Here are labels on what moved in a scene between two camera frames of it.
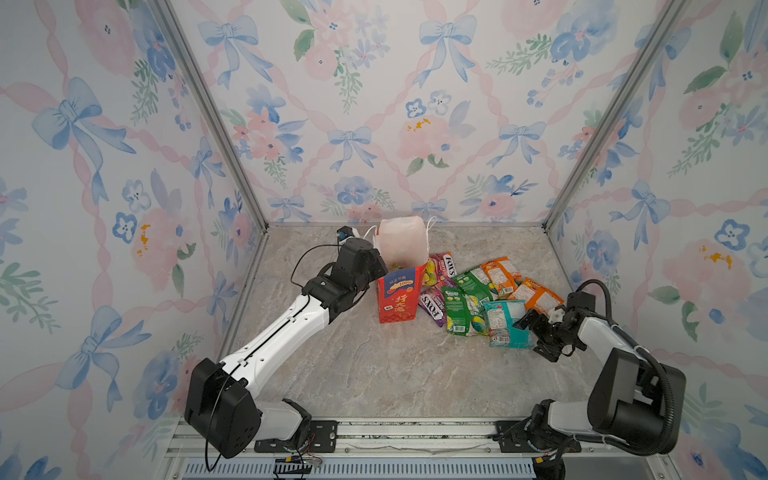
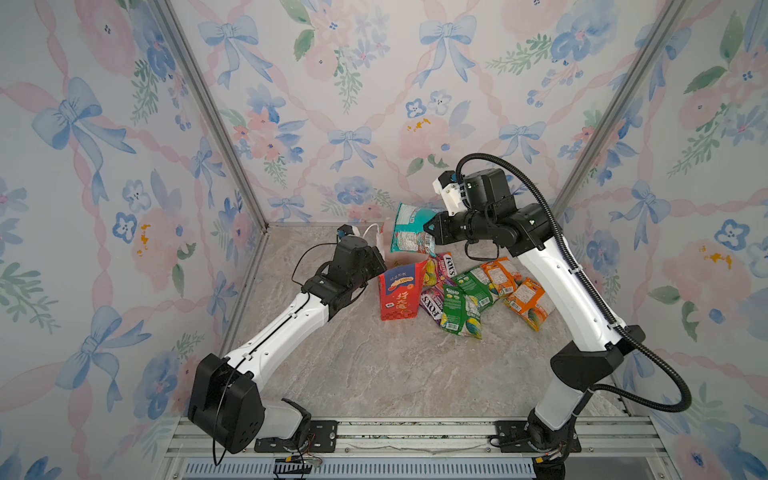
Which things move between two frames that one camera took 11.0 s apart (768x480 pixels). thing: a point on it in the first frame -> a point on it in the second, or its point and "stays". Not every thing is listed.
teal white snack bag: x=501 y=317 -> x=409 y=234
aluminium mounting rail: x=405 y=448 stays
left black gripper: x=375 y=262 stays
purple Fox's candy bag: x=433 y=303 stays
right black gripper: x=529 y=318 -> x=441 y=222
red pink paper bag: x=403 y=243 stays
